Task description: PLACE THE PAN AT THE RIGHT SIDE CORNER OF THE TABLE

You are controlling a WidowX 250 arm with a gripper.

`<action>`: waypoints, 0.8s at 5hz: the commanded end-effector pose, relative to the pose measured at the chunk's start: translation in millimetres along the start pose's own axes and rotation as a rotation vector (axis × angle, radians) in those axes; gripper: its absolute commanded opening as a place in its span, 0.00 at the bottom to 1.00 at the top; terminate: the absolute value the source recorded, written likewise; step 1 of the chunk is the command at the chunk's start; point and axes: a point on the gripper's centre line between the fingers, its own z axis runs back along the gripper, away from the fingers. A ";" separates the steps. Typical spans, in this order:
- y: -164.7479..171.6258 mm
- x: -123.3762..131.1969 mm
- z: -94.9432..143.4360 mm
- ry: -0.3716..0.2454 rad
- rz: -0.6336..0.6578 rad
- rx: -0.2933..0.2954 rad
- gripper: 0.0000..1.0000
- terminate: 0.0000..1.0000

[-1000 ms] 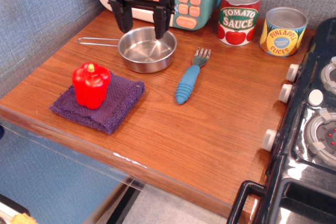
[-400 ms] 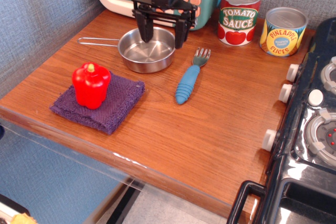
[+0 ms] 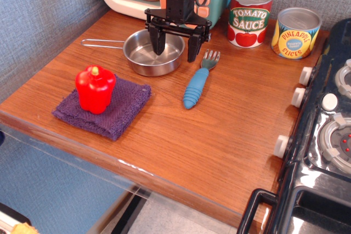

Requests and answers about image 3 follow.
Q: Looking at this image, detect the small steel pot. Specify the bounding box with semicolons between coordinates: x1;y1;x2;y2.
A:
81;29;185;77

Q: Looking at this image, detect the purple folded cloth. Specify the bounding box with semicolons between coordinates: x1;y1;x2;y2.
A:
52;77;151;141

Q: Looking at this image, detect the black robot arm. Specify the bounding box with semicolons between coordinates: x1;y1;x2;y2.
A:
145;0;212;62

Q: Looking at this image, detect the black toy stove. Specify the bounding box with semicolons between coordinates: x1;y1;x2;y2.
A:
237;19;350;233

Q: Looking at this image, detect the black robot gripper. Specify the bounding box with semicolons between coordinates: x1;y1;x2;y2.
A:
145;0;212;62

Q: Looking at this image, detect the pineapple slices can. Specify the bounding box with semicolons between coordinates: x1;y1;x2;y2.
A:
271;7;322;60

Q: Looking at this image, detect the red toy bell pepper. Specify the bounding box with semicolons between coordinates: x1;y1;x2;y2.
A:
75;65;116;115

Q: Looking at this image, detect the tomato sauce can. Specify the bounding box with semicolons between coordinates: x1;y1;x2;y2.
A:
227;0;273;48

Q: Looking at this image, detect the blue handled toy fork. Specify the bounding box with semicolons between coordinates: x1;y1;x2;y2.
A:
183;49;220;109

